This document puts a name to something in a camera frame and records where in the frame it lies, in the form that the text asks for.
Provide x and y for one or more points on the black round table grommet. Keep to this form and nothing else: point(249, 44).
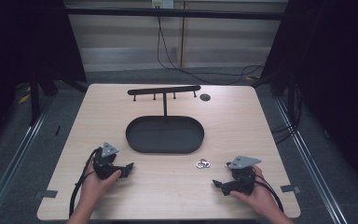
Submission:
point(205, 97)

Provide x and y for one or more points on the black horizontal bar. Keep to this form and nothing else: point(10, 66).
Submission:
point(174, 13)

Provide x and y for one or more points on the black hook rack with tray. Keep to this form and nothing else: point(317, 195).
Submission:
point(164, 137)

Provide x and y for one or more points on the white wall socket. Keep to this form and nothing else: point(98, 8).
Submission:
point(163, 3)

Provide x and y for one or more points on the metal floor rail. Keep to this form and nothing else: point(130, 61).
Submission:
point(310, 161)
point(15, 155)

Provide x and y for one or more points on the person's right hand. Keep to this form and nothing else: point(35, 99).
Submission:
point(262, 196)

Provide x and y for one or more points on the person's left hand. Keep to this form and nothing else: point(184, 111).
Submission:
point(98, 186)

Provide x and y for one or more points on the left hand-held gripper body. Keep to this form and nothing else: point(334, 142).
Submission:
point(105, 163)

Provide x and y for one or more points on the dark curtain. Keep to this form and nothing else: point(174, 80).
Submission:
point(332, 62)
point(18, 43)

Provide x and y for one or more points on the grey tape strip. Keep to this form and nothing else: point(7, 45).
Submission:
point(45, 194)
point(290, 188)

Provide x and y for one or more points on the yellow floor scrap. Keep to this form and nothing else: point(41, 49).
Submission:
point(24, 98)

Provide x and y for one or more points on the black metal stand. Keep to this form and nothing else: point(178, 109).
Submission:
point(34, 102)

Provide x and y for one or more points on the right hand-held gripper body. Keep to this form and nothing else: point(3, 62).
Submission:
point(242, 179)

